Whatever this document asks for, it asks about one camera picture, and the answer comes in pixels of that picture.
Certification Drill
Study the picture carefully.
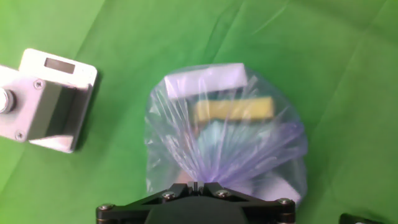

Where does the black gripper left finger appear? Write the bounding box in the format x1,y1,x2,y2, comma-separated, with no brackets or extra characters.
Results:
95,182,198,224

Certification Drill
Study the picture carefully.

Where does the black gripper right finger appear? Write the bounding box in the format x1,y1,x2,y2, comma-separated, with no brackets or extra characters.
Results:
198,182,297,224

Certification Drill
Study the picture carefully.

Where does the clear plastic bag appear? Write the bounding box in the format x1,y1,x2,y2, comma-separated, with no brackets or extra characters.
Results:
144,63,309,208

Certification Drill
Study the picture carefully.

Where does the teal sponge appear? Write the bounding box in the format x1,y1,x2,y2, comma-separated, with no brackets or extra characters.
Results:
197,120,273,164

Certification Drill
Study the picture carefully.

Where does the yellow sponge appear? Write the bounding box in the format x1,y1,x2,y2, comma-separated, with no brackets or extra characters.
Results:
193,96,275,124

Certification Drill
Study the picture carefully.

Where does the white foam block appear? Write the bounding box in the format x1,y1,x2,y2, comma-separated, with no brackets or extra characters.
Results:
164,63,249,100

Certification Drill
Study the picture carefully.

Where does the grey red-button box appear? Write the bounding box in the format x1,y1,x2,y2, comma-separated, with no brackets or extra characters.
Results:
0,64,94,143

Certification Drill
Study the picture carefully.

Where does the green cloth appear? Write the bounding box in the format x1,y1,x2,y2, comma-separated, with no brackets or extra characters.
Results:
0,0,398,224

